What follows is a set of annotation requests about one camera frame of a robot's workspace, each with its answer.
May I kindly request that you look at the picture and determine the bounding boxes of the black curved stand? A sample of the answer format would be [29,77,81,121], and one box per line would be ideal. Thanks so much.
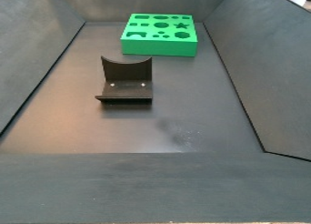
[94,56,153,102]

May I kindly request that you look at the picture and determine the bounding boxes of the green foam shape board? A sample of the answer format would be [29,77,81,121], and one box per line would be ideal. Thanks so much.
[120,13,197,56]

